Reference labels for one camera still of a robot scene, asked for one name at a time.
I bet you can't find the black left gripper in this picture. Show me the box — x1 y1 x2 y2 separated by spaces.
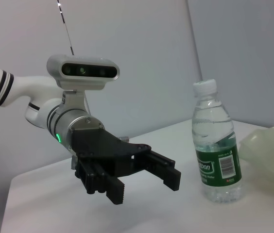
70 127 182 206

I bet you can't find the clear water bottle green label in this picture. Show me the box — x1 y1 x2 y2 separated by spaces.
190 79 242 203

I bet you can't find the green glass fruit bowl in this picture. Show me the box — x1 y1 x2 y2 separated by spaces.
238 120 274 197

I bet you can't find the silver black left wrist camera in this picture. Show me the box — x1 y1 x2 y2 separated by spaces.
46 54 120 92

